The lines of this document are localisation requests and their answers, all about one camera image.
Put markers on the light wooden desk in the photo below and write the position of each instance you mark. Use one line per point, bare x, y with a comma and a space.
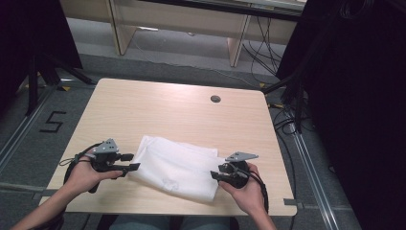
178, 19

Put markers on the black metal stand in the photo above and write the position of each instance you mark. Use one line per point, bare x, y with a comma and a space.
33, 80
298, 96

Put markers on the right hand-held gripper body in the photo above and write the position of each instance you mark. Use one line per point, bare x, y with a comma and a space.
237, 177

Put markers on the white cloth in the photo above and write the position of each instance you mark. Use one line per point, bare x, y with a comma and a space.
175, 167

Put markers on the black curtain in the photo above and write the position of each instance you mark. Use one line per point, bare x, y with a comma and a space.
357, 96
28, 28

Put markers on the person's left hand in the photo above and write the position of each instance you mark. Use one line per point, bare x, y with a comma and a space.
83, 177

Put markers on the person's right hand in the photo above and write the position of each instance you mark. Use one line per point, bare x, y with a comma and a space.
250, 196

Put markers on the metal floor rail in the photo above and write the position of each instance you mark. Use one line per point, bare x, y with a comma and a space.
314, 179
22, 127
19, 187

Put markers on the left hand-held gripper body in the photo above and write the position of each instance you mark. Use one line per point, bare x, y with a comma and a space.
107, 159

